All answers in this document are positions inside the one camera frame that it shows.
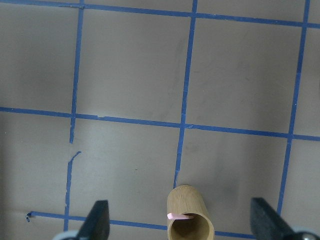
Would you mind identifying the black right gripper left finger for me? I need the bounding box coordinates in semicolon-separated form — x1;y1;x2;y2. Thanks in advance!
76;200;110;240

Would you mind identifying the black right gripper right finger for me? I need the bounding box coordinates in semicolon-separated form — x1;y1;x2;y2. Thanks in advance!
250;197;296;240

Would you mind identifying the pink chopstick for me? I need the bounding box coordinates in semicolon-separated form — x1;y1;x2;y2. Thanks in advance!
167;212;194;221

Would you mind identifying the bamboo cylinder holder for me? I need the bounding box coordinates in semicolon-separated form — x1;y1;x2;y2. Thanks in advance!
167;185;215;240

